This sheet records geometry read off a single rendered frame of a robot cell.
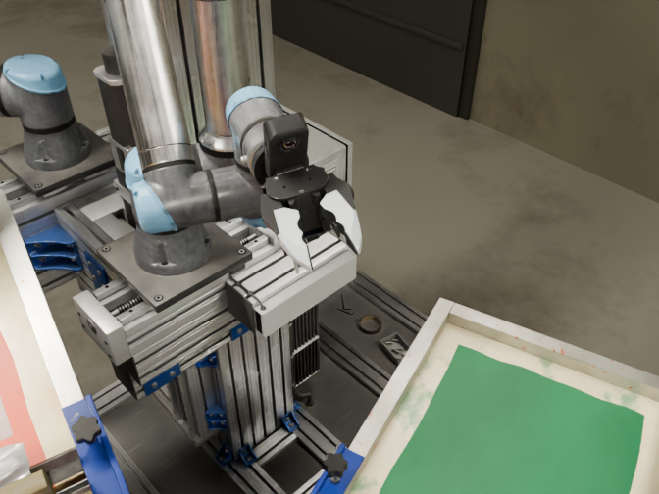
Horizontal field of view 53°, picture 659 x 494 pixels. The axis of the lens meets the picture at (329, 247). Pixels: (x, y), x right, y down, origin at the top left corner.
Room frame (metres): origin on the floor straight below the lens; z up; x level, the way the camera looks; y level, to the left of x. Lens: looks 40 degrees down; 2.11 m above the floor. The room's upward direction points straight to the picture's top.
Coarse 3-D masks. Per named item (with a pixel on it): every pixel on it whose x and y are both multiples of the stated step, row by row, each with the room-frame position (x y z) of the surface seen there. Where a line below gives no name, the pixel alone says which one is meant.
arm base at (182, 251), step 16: (144, 240) 0.96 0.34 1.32; (160, 240) 0.95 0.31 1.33; (176, 240) 0.95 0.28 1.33; (192, 240) 0.97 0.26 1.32; (208, 240) 1.01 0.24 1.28; (144, 256) 0.95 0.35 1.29; (160, 256) 0.95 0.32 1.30; (176, 256) 0.94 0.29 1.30; (192, 256) 0.95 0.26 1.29; (208, 256) 0.98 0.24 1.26; (160, 272) 0.93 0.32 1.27; (176, 272) 0.93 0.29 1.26
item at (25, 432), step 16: (0, 336) 0.81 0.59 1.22; (0, 352) 0.78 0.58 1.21; (0, 368) 0.75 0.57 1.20; (16, 368) 0.76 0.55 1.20; (0, 384) 0.73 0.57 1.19; (16, 384) 0.73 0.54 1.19; (0, 400) 0.70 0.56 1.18; (16, 400) 0.70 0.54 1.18; (0, 416) 0.68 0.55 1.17; (16, 416) 0.68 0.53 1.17; (0, 432) 0.65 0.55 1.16; (16, 432) 0.65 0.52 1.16; (32, 432) 0.65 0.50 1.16; (32, 448) 0.63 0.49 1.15; (32, 464) 0.61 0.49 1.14
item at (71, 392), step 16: (0, 192) 1.07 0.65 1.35; (0, 208) 1.04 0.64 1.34; (0, 224) 1.00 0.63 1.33; (16, 224) 1.01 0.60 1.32; (0, 240) 0.97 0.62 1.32; (16, 240) 0.97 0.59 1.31; (16, 256) 0.94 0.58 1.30; (16, 272) 0.91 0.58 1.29; (32, 272) 0.91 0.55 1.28; (32, 288) 0.88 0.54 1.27; (32, 304) 0.85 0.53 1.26; (32, 320) 0.82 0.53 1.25; (48, 320) 0.83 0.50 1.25; (48, 336) 0.80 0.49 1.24; (48, 352) 0.77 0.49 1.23; (64, 352) 0.77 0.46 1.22; (48, 368) 0.74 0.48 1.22; (64, 368) 0.74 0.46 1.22; (64, 384) 0.72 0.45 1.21; (64, 400) 0.69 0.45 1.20
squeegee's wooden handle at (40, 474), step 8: (40, 472) 0.54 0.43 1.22; (24, 480) 0.53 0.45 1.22; (32, 480) 0.53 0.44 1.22; (40, 480) 0.53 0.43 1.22; (48, 480) 0.55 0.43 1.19; (0, 488) 0.52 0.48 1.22; (8, 488) 0.52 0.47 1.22; (16, 488) 0.52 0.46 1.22; (24, 488) 0.52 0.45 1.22; (32, 488) 0.52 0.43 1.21; (40, 488) 0.52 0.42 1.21; (48, 488) 0.53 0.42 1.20
